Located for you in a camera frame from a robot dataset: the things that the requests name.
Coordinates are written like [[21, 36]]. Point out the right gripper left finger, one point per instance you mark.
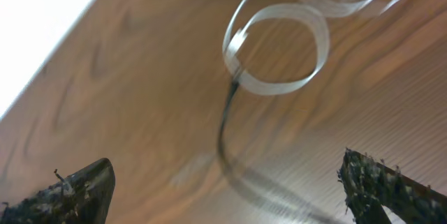
[[83, 197]]

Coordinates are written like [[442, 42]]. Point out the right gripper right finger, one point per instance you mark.
[[370, 186]]

